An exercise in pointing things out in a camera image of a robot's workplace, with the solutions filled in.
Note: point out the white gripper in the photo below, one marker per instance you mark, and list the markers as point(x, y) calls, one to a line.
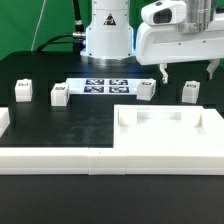
point(175, 31)

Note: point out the white square tabletop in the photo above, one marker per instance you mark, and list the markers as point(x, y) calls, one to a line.
point(157, 127)

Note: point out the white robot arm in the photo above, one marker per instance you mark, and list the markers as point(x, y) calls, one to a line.
point(110, 40)

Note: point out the AprilTag marker sheet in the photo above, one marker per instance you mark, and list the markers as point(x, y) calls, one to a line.
point(103, 86)

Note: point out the white U-shaped obstacle fence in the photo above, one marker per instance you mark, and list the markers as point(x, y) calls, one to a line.
point(191, 160)

